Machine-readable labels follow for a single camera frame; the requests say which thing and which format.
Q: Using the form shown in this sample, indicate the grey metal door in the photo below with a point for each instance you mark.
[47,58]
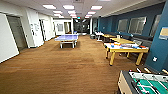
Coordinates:
[16,31]

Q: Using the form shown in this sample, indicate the yellow framed pillar notice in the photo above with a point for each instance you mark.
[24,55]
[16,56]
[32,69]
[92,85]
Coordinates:
[164,33]

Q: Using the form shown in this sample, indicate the white pillar outlet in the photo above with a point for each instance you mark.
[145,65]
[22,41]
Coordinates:
[154,59]

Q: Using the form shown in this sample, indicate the blue ping pong table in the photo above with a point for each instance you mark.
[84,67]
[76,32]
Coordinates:
[66,37]

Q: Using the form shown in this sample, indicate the colourful snack box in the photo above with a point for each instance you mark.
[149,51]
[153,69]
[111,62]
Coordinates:
[144,47]

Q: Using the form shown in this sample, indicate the foosball gaming table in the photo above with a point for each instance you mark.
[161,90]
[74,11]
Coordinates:
[143,83]

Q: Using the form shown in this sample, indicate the white paper wall notice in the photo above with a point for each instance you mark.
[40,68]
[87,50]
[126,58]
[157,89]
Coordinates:
[36,27]

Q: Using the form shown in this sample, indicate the dark grey sofa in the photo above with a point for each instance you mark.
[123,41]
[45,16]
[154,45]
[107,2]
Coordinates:
[145,41]

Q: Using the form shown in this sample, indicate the small white round table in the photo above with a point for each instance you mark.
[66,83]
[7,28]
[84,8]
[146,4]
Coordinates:
[99,33]

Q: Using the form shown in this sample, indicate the white open laptop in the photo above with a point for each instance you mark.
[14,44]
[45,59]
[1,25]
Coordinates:
[137,42]

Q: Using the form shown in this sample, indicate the orange board game box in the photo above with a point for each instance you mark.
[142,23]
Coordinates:
[116,44]

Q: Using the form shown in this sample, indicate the long wooden office table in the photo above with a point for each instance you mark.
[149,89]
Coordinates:
[108,35]
[121,40]

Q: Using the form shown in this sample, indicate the square ceiling light panel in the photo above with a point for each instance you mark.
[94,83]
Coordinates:
[96,7]
[68,6]
[91,12]
[71,12]
[49,6]
[57,12]

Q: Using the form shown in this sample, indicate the interior glass window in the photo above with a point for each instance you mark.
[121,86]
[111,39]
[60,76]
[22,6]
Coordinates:
[137,25]
[122,25]
[155,26]

